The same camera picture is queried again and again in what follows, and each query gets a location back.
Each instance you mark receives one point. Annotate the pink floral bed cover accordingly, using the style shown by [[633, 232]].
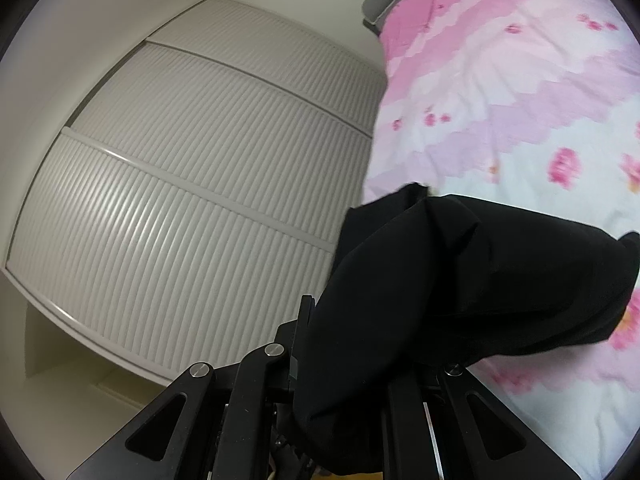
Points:
[[500, 110]]

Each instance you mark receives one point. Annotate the white slatted wardrobe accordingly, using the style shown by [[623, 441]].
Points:
[[200, 185]]

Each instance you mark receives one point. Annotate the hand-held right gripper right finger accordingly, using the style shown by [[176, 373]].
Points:
[[410, 435]]

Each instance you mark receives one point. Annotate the black pants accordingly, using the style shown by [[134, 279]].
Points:
[[450, 285]]

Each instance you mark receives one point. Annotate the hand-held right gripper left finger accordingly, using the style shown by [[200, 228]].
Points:
[[302, 332]]

